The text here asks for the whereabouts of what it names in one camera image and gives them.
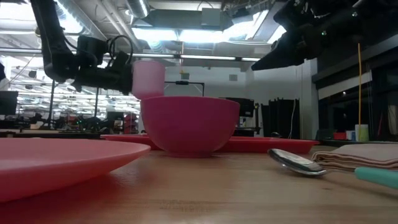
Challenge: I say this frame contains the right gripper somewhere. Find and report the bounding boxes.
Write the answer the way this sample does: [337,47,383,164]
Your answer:
[251,0,361,72]

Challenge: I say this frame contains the lilac plastic mug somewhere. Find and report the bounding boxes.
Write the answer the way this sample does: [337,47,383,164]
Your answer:
[131,60,166,100]

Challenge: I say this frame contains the red plastic tray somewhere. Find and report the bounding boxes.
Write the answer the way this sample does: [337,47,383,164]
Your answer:
[101,133,320,154]

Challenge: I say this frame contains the coral pink plate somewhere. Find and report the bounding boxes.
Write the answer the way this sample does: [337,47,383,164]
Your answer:
[0,138,152,203]

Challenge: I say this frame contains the magenta plastic bowl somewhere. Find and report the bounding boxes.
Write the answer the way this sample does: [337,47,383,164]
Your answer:
[140,95,241,158]

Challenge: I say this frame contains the teal-handled metal spoon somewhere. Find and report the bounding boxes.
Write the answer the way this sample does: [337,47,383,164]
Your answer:
[267,148,398,190]

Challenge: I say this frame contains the beige cloth napkin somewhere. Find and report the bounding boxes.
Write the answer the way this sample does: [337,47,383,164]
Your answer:
[312,142,398,172]

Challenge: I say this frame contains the black curtain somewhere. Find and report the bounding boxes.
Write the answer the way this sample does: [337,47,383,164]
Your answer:
[261,98,301,140]

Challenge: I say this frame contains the long ceiling tube light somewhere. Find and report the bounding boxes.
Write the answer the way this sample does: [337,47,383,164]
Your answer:
[130,52,262,62]

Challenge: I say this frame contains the grey ceiling box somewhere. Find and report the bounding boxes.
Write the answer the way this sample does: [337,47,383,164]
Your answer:
[201,7,223,27]

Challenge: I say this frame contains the black monitor screen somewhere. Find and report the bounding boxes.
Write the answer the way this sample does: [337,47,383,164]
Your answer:
[0,90,19,116]

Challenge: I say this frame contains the green wipes container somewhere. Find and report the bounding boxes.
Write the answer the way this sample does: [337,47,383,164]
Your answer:
[355,124,369,142]

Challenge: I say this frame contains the black camera rig frame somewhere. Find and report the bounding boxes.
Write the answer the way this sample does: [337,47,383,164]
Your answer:
[164,80,205,98]
[48,80,100,129]

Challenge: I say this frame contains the thin yellow hanging cord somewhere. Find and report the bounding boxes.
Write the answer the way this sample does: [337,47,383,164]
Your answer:
[179,40,187,76]

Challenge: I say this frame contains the silver ventilation duct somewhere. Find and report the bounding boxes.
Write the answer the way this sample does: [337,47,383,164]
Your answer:
[125,0,150,19]

